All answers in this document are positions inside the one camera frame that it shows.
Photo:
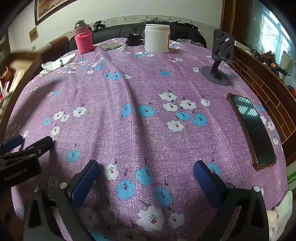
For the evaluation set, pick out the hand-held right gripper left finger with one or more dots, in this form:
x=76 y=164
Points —
x=84 y=183

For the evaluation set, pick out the black clamp device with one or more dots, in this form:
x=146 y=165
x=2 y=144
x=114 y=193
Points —
x=98 y=25

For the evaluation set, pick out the pink sleeved flask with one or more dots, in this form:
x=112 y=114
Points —
x=84 y=42

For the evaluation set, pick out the purple floral tablecloth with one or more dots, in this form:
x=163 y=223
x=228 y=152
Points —
x=138 y=143

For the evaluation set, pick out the black smartphone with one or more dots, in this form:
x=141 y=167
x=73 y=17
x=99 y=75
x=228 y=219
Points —
x=254 y=132

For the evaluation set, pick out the brown armchair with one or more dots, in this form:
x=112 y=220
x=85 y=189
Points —
x=57 y=46

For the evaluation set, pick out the wooden cabinet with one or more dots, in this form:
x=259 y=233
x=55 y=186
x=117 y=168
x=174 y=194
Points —
x=261 y=88

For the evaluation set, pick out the white notebook with pen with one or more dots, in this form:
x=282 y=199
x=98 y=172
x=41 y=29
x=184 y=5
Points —
x=69 y=58

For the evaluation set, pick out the black leather sofa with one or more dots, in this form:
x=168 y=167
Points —
x=115 y=32

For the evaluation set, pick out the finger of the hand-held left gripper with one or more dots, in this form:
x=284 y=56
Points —
x=41 y=144
x=13 y=141

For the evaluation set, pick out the framed wall picture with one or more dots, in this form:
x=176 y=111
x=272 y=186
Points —
x=49 y=9

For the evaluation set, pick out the grey phone stand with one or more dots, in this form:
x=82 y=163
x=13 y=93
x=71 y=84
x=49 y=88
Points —
x=218 y=58

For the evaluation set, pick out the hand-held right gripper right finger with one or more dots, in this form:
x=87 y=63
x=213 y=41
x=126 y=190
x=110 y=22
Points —
x=207 y=183

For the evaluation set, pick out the small black box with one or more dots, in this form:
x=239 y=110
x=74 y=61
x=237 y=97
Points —
x=134 y=39

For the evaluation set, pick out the white cloth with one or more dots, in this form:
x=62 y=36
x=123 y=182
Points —
x=281 y=210

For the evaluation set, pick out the white tissue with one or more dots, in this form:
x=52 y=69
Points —
x=49 y=67

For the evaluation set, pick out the black bag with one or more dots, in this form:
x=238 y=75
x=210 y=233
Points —
x=185 y=26

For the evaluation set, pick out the white plastic jar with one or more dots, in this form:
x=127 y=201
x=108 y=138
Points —
x=157 y=38

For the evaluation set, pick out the small wall plaque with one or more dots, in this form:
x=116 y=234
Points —
x=33 y=34

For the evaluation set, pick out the glass window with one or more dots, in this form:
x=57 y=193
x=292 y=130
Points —
x=270 y=30

